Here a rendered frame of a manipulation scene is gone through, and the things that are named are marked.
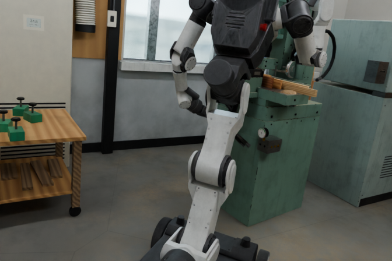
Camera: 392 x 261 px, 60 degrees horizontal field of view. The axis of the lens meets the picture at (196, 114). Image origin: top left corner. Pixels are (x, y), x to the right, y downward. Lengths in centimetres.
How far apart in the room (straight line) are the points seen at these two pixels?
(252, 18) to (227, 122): 44
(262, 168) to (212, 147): 78
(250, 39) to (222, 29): 13
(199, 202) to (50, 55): 167
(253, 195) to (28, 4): 197
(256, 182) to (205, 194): 74
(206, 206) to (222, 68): 60
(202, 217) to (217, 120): 42
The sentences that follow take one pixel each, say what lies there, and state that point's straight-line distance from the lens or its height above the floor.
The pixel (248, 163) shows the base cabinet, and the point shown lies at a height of 41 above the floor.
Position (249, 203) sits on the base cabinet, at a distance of 226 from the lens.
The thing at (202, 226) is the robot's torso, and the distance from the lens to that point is 152.
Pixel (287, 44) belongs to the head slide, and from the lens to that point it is 232.
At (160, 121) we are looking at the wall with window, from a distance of 342.
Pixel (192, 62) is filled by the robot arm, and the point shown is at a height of 104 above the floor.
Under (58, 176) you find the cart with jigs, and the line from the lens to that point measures 237.
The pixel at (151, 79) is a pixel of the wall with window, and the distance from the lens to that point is 328.
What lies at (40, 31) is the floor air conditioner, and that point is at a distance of 270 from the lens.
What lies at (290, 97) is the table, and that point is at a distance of 198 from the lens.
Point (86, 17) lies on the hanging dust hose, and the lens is 285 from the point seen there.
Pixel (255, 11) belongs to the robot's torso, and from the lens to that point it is 142.
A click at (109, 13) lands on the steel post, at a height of 124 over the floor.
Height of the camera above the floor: 119
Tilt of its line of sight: 14 degrees down
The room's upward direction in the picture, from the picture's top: 7 degrees clockwise
